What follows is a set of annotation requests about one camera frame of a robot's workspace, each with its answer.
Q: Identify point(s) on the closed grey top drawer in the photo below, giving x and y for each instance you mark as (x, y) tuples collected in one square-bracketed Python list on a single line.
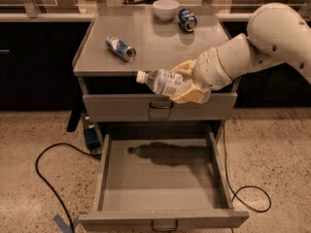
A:
[(145, 107)]

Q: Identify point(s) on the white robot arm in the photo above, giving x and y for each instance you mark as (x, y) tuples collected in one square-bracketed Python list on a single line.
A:
[(276, 34)]

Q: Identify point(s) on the clear blue labelled plastic bottle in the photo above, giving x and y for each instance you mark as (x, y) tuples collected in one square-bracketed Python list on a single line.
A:
[(164, 82)]

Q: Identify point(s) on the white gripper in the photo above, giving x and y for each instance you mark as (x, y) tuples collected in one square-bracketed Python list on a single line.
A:
[(210, 67)]

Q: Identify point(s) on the blue soda can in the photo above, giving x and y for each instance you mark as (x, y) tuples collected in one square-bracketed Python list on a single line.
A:
[(187, 19)]

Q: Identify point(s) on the grey drawer cabinet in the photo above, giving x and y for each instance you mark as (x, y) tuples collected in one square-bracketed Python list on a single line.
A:
[(158, 44)]

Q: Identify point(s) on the blue power adapter box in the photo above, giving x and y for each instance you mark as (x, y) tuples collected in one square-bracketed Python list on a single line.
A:
[(91, 138)]

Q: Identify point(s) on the white bowl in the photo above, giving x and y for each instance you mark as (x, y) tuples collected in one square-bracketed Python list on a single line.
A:
[(165, 10)]

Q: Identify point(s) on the open grey middle drawer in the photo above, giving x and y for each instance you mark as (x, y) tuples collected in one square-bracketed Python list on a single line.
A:
[(161, 185)]

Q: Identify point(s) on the silver blue energy drink can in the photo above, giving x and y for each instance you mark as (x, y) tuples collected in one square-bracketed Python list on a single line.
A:
[(120, 48)]

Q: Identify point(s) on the blue tape on floor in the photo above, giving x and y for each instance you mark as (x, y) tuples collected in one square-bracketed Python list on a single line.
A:
[(63, 226)]

